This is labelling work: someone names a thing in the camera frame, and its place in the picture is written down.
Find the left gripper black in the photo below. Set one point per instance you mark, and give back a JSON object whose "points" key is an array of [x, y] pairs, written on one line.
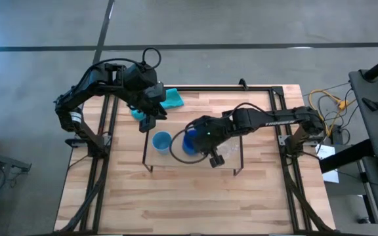
{"points": [[156, 96]]}

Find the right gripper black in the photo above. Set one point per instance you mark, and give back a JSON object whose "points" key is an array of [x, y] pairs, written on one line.
{"points": [[215, 132]]}

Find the dark blue mug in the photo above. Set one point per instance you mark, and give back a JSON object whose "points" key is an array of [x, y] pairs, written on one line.
{"points": [[187, 144]]}

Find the light blue cup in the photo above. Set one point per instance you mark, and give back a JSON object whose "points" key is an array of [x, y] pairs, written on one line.
{"points": [[161, 141]]}

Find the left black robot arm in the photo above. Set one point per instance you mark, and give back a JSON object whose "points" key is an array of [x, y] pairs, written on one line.
{"points": [[77, 98]]}

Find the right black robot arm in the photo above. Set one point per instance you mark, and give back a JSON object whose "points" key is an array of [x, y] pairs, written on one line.
{"points": [[281, 119]]}

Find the teal cloth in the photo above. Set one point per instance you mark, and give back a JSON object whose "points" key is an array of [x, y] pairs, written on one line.
{"points": [[174, 98]]}

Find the white paper sheet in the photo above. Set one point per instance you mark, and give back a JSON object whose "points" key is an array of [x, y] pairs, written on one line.
{"points": [[327, 154]]}

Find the black power adapter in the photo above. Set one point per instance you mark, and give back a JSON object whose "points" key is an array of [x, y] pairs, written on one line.
{"points": [[340, 136]]}

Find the black crossbeam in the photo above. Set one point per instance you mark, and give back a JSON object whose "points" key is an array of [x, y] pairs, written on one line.
{"points": [[343, 157]]}

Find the grey side desk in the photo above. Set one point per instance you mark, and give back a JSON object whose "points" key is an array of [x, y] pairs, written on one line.
{"points": [[372, 124]]}

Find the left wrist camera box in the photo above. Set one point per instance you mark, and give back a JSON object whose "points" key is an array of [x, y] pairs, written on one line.
{"points": [[147, 124]]}

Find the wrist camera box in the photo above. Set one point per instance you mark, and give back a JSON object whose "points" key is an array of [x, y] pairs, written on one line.
{"points": [[217, 161], [147, 124]]}

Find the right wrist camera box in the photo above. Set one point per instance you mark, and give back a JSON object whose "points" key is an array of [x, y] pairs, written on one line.
{"points": [[217, 161]]}

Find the black aluminium table frame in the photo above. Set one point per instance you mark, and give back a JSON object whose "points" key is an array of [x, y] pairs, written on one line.
{"points": [[225, 88]]}

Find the black frame clamp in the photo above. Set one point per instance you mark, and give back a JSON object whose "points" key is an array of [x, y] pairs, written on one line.
{"points": [[243, 83]]}

